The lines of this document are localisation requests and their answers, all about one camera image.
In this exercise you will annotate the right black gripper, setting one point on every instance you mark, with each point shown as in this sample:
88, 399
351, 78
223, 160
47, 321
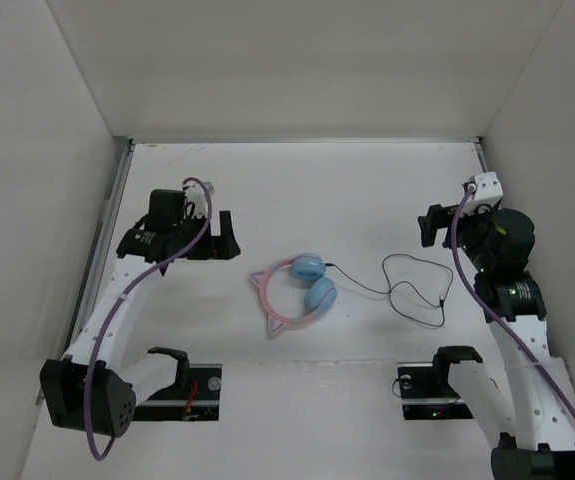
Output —
437, 216

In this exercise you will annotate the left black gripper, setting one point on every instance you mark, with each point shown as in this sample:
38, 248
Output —
222, 246

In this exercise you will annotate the pink blue cat-ear headphones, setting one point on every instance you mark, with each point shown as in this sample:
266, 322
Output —
294, 292

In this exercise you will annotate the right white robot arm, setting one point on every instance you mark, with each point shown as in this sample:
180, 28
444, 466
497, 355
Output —
532, 433

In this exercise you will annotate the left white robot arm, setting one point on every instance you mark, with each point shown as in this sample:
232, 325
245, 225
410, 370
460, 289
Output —
90, 389

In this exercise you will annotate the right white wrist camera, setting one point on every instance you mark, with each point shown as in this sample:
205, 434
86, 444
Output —
486, 188

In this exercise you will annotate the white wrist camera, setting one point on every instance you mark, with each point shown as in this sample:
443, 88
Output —
195, 201
486, 188

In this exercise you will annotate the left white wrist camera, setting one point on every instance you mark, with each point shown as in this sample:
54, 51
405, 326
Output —
195, 201

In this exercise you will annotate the left metal table rail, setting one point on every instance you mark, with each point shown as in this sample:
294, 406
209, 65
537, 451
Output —
99, 251

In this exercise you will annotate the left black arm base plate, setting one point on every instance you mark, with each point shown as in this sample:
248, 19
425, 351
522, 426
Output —
198, 401

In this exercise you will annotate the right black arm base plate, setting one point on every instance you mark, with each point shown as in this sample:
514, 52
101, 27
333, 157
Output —
423, 397

